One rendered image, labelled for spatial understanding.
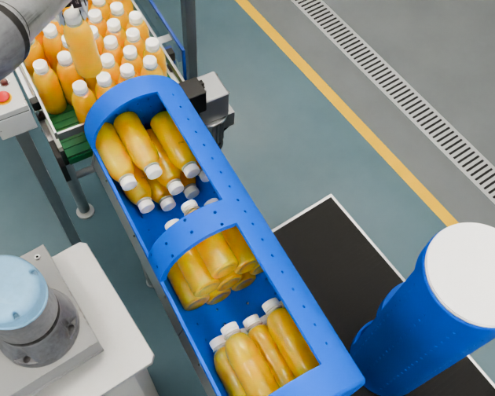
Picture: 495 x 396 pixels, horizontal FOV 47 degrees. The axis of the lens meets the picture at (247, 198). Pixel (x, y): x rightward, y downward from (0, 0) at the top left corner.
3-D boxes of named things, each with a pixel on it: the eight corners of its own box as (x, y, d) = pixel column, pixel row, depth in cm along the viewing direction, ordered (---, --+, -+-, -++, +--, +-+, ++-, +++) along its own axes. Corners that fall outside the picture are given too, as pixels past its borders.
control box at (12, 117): (2, 141, 156) (-10, 118, 147) (-19, 90, 164) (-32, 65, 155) (38, 127, 158) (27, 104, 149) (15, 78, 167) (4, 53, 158)
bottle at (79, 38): (93, 54, 150) (76, 4, 134) (108, 69, 147) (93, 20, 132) (71, 67, 147) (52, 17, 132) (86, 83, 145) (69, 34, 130)
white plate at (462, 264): (557, 269, 141) (555, 271, 142) (463, 202, 149) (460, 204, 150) (503, 351, 130) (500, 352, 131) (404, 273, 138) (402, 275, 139)
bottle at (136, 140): (119, 132, 150) (145, 182, 143) (108, 119, 144) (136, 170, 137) (141, 119, 151) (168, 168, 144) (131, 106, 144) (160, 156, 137)
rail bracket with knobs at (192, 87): (181, 123, 174) (179, 102, 165) (171, 107, 177) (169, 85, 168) (210, 111, 177) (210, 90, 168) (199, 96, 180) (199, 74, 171)
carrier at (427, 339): (437, 357, 218) (377, 308, 227) (557, 271, 142) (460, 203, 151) (395, 414, 207) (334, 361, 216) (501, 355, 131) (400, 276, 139)
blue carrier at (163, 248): (251, 458, 126) (242, 454, 100) (101, 163, 162) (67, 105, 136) (358, 392, 131) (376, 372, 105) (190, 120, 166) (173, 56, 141)
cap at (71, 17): (75, 10, 133) (73, 5, 132) (85, 20, 132) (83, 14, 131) (61, 19, 132) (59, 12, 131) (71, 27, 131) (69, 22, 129)
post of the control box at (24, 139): (78, 257, 247) (4, 116, 160) (75, 250, 248) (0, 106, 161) (86, 253, 248) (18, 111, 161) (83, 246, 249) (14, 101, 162)
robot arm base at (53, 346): (24, 384, 104) (6, 372, 95) (-16, 322, 109) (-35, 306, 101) (94, 333, 109) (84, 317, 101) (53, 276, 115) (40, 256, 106)
